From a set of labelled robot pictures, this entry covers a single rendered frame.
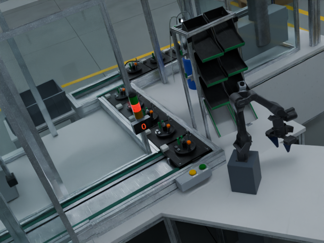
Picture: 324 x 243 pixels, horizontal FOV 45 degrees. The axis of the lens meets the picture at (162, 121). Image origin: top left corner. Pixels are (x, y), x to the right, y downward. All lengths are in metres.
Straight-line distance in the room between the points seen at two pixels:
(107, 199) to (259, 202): 0.87
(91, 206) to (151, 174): 0.41
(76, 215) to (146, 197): 0.43
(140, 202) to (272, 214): 0.72
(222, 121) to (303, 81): 1.36
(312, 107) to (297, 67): 0.51
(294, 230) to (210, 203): 0.47
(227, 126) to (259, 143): 0.25
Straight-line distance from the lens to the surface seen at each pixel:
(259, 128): 2.74
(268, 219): 2.15
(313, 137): 4.05
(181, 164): 2.39
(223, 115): 2.53
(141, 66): 3.66
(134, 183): 2.44
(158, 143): 2.60
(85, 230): 2.26
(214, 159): 2.43
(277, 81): 3.49
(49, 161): 2.32
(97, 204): 2.41
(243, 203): 2.24
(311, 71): 3.76
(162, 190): 2.32
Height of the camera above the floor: 2.47
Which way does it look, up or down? 32 degrees down
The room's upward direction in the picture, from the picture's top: 16 degrees counter-clockwise
